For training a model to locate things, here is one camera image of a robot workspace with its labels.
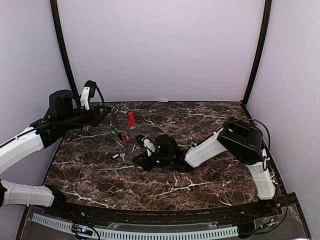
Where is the right black frame post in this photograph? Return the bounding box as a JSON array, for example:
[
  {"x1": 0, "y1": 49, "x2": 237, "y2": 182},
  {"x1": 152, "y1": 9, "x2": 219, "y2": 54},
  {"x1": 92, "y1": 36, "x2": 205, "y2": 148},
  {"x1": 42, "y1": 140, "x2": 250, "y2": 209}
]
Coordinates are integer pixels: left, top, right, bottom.
[{"x1": 241, "y1": 0, "x2": 273, "y2": 108}]

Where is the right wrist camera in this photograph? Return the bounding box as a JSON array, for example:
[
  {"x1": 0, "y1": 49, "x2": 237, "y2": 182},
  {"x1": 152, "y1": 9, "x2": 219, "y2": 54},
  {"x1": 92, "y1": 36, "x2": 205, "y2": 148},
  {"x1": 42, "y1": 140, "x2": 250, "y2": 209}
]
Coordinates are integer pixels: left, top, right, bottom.
[{"x1": 135, "y1": 134, "x2": 157, "y2": 157}]

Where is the black white key tag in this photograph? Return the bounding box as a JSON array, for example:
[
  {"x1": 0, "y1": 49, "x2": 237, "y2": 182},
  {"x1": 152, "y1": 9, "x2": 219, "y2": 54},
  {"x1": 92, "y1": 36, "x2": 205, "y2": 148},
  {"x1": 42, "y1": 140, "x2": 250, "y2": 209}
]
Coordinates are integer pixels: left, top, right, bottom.
[{"x1": 111, "y1": 153, "x2": 120, "y2": 160}]

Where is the left black frame post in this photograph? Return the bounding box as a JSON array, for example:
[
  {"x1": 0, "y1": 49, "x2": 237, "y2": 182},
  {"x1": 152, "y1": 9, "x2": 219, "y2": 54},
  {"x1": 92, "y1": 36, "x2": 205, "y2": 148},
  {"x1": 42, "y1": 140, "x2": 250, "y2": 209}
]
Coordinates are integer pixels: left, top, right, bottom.
[{"x1": 49, "y1": 0, "x2": 81, "y2": 107}]

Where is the silver key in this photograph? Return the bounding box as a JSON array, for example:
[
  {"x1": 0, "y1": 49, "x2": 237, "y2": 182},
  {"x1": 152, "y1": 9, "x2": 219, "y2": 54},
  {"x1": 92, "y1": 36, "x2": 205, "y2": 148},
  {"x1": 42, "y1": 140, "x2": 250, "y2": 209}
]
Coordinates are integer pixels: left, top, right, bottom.
[{"x1": 119, "y1": 152, "x2": 126, "y2": 162}]

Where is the large keyring with red grip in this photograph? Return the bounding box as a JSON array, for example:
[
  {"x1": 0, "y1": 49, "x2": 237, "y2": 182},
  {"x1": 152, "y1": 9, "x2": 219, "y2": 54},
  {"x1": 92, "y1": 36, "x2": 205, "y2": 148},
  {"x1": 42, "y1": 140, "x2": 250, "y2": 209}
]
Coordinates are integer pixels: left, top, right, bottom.
[{"x1": 110, "y1": 104, "x2": 135, "y2": 143}]

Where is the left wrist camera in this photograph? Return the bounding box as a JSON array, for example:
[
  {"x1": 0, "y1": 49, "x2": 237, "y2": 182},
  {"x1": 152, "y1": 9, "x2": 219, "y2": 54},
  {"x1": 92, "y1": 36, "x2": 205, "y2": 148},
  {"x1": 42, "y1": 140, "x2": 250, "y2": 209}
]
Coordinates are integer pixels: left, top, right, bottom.
[{"x1": 80, "y1": 80, "x2": 97, "y2": 110}]

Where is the small circuit board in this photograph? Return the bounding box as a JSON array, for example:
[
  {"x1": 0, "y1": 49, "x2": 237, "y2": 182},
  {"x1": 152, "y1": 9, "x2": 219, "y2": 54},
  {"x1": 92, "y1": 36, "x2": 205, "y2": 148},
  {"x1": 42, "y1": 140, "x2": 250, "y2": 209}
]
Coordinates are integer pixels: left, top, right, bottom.
[{"x1": 71, "y1": 224, "x2": 93, "y2": 237}]

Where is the white slotted cable duct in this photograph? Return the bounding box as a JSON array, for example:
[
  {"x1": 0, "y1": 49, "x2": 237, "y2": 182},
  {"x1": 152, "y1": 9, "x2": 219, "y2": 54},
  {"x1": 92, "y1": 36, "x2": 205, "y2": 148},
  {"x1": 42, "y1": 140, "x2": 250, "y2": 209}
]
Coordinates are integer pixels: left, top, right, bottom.
[{"x1": 31, "y1": 213, "x2": 239, "y2": 240}]

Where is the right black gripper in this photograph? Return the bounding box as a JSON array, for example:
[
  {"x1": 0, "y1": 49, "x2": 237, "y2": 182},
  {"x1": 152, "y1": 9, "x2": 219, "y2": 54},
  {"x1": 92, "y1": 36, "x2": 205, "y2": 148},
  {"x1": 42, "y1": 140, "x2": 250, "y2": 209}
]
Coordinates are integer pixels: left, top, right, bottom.
[{"x1": 133, "y1": 150, "x2": 174, "y2": 172}]

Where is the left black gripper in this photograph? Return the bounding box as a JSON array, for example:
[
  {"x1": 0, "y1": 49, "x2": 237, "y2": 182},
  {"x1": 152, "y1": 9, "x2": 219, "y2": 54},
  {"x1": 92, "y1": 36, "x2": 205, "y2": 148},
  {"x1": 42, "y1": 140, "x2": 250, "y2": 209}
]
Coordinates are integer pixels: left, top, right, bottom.
[{"x1": 59, "y1": 103, "x2": 111, "y2": 132}]

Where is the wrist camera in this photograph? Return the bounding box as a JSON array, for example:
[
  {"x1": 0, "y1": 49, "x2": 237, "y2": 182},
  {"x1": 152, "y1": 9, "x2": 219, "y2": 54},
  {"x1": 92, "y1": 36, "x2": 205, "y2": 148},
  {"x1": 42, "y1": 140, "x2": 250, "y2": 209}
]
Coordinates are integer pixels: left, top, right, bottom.
[
  {"x1": 135, "y1": 134, "x2": 157, "y2": 157},
  {"x1": 80, "y1": 80, "x2": 97, "y2": 110}
]

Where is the black frame post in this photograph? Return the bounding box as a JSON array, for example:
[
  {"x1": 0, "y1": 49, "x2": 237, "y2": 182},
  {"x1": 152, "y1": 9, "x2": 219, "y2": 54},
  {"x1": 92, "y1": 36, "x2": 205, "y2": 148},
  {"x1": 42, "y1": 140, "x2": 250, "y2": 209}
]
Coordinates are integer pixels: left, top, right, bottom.
[
  {"x1": 241, "y1": 0, "x2": 273, "y2": 108},
  {"x1": 49, "y1": 0, "x2": 81, "y2": 107}
]

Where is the black front rail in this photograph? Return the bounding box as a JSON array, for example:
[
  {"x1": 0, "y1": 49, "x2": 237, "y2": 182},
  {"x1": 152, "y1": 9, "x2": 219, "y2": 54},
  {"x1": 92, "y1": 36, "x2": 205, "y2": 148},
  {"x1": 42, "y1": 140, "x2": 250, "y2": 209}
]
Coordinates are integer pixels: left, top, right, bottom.
[{"x1": 29, "y1": 193, "x2": 298, "y2": 227}]

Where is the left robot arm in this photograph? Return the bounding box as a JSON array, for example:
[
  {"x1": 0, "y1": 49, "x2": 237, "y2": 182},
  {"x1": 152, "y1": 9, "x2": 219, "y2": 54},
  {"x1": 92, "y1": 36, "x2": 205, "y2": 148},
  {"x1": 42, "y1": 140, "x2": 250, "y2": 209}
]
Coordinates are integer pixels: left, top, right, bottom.
[{"x1": 0, "y1": 81, "x2": 111, "y2": 218}]

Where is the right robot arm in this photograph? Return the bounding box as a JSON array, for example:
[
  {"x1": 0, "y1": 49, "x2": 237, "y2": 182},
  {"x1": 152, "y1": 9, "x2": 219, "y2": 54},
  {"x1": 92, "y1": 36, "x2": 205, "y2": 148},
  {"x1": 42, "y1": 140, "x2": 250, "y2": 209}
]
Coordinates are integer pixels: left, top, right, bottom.
[{"x1": 132, "y1": 117, "x2": 276, "y2": 217}]

